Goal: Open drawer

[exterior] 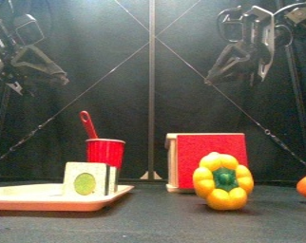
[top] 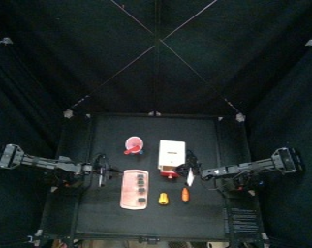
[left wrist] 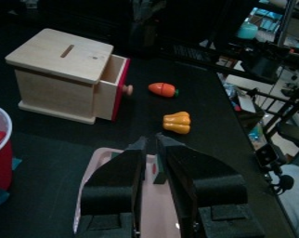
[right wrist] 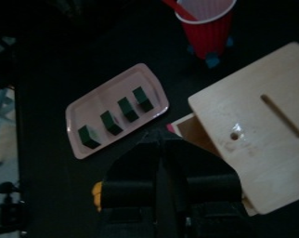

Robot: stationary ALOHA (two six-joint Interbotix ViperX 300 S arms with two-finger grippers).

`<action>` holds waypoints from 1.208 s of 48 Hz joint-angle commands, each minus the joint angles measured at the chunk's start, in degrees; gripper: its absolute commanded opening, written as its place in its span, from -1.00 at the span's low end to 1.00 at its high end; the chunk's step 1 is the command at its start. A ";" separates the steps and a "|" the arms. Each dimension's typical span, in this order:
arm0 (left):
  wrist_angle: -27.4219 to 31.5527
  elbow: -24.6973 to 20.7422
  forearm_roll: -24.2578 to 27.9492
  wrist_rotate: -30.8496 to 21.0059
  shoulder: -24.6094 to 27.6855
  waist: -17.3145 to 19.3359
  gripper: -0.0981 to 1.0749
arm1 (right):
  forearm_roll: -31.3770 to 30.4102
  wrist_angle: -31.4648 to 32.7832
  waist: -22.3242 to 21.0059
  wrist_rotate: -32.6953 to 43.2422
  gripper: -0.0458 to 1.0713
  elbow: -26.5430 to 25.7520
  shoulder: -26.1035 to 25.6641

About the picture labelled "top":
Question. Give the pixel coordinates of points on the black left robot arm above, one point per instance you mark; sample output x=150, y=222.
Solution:
x=45, y=162

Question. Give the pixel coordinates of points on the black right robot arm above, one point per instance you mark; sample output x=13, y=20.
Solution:
x=257, y=165

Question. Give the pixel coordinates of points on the red toy drawer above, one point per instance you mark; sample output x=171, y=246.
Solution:
x=167, y=174

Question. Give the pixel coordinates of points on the white box with label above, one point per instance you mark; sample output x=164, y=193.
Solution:
x=171, y=153

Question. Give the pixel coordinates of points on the pink rectangular tray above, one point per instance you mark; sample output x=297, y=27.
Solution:
x=131, y=190

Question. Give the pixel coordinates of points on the orange toy carrot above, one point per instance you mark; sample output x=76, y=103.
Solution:
x=184, y=194

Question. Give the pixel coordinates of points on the small blue toy piece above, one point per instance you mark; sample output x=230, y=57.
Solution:
x=140, y=151

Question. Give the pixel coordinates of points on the yellow toy food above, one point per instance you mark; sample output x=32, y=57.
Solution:
x=163, y=198

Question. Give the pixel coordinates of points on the white text label sticker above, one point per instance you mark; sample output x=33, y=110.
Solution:
x=243, y=220

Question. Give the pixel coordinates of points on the black table edge clamp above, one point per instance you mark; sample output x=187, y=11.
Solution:
x=148, y=240

